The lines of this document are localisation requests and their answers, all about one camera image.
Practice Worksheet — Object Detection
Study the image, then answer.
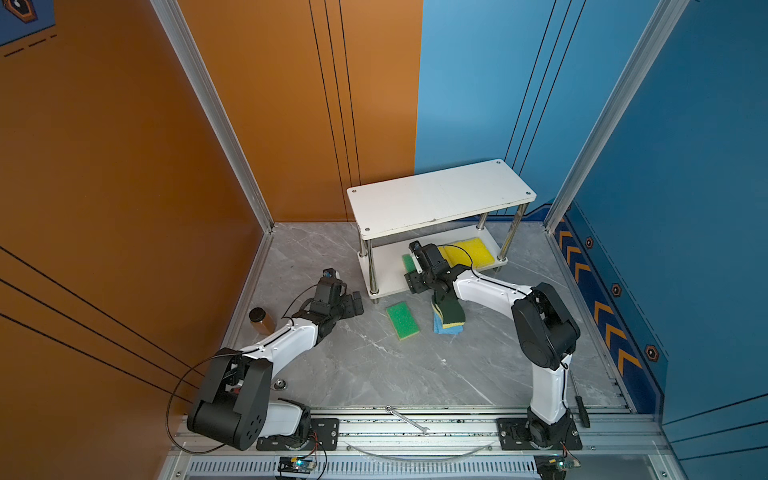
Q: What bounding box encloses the right aluminium corner post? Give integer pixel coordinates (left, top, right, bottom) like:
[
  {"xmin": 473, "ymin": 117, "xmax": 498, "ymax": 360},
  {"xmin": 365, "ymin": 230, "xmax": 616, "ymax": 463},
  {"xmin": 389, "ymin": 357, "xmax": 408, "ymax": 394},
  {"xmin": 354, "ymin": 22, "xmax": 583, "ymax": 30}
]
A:
[{"xmin": 543, "ymin": 0, "xmax": 689, "ymax": 235}]

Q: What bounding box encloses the left circuit board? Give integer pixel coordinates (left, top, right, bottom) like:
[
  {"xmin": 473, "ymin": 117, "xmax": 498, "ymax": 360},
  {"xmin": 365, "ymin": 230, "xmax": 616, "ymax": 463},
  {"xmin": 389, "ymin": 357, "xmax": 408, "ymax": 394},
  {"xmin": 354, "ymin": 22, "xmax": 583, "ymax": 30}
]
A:
[{"xmin": 277, "ymin": 456, "xmax": 317, "ymax": 478}]

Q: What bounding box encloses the left aluminium corner post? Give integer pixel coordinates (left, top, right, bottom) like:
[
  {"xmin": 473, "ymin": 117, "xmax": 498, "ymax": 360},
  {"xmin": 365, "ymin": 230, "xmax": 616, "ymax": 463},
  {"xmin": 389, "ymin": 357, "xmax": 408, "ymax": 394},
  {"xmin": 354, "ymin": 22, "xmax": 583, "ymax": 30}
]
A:
[{"xmin": 150, "ymin": 0, "xmax": 274, "ymax": 234}]

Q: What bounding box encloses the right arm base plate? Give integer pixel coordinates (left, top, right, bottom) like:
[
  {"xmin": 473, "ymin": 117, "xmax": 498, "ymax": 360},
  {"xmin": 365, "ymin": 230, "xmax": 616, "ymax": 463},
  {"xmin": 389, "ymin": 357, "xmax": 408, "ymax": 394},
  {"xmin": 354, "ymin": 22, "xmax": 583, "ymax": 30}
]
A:
[{"xmin": 496, "ymin": 414, "xmax": 583, "ymax": 451}]

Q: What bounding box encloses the black handled screwdriver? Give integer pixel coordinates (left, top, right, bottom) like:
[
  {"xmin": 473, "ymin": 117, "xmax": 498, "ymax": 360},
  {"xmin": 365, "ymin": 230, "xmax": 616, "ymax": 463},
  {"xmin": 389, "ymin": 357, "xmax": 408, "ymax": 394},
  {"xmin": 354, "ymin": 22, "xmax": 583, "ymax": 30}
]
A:
[{"xmin": 575, "ymin": 394, "xmax": 591, "ymax": 428}]

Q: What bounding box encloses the blue sponge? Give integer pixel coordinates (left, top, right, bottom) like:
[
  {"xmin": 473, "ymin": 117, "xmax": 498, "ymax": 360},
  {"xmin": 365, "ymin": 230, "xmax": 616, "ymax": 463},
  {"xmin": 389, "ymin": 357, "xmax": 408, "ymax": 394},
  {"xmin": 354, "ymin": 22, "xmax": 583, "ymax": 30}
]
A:
[{"xmin": 433, "ymin": 317, "xmax": 464, "ymax": 335}]

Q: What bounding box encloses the right circuit board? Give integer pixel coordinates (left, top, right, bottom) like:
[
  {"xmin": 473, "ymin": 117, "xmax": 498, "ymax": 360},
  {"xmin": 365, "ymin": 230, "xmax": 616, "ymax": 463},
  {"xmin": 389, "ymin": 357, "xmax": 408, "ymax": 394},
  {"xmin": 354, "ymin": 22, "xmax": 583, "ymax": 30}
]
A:
[{"xmin": 534, "ymin": 457, "xmax": 567, "ymax": 480}]

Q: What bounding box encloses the aluminium front rail frame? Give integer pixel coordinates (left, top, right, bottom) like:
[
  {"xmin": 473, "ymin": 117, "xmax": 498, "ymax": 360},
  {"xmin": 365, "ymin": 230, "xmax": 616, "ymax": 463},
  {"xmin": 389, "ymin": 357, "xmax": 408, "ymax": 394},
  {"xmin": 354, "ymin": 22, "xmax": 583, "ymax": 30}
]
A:
[{"xmin": 159, "ymin": 407, "xmax": 686, "ymax": 479}]

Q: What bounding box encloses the white two-tier shelf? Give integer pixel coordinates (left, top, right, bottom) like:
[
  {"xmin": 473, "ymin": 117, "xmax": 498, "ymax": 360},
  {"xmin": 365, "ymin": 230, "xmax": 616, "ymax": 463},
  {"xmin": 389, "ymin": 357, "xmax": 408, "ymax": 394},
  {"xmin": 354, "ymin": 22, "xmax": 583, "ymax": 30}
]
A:
[{"xmin": 347, "ymin": 159, "xmax": 536, "ymax": 302}]

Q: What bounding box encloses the circuit board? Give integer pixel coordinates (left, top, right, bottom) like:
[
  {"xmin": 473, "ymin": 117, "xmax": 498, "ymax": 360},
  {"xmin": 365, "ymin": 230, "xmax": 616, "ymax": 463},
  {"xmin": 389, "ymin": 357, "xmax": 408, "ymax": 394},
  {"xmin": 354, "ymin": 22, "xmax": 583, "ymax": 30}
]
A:
[
  {"xmin": 277, "ymin": 456, "xmax": 317, "ymax": 478},
  {"xmin": 534, "ymin": 457, "xmax": 567, "ymax": 480}
]

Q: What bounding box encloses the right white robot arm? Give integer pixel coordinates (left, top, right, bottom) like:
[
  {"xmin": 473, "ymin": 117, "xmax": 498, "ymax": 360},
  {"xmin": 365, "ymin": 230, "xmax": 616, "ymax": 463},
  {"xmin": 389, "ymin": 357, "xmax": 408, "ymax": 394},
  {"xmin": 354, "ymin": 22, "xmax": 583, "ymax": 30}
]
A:
[{"xmin": 404, "ymin": 241, "xmax": 583, "ymax": 450}]

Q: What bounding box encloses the brown jar black lid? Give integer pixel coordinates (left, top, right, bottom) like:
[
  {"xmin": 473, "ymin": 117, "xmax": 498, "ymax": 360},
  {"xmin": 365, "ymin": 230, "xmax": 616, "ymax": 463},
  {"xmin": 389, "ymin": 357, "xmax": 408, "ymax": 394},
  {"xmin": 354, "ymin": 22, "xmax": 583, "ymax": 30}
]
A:
[{"xmin": 248, "ymin": 307, "xmax": 276, "ymax": 335}]

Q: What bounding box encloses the aluminium corner post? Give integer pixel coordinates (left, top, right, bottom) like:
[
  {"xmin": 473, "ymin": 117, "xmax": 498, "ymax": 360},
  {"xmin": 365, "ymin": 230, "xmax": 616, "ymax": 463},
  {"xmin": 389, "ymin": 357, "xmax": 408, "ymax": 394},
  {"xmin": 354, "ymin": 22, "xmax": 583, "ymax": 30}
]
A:
[
  {"xmin": 150, "ymin": 0, "xmax": 274, "ymax": 234},
  {"xmin": 543, "ymin": 0, "xmax": 689, "ymax": 235}
]

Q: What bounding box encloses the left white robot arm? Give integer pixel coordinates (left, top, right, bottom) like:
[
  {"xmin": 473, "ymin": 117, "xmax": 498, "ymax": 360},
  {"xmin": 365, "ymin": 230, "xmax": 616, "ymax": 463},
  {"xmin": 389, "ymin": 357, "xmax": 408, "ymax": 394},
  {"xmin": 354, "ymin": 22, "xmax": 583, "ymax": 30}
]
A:
[{"xmin": 186, "ymin": 269, "xmax": 364, "ymax": 451}]

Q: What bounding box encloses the green yellow wavy sponge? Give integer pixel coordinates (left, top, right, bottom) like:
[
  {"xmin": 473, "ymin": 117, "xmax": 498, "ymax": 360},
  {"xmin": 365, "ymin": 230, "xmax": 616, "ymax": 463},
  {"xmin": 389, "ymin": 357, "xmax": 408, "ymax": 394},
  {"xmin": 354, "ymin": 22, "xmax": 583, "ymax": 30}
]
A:
[{"xmin": 431, "ymin": 293, "xmax": 466, "ymax": 330}]

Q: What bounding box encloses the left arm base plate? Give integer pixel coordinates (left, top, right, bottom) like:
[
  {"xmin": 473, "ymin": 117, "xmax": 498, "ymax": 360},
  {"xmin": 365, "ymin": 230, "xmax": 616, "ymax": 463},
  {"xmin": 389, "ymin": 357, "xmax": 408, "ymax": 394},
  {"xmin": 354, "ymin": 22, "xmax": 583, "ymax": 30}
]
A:
[{"xmin": 256, "ymin": 418, "xmax": 340, "ymax": 452}]

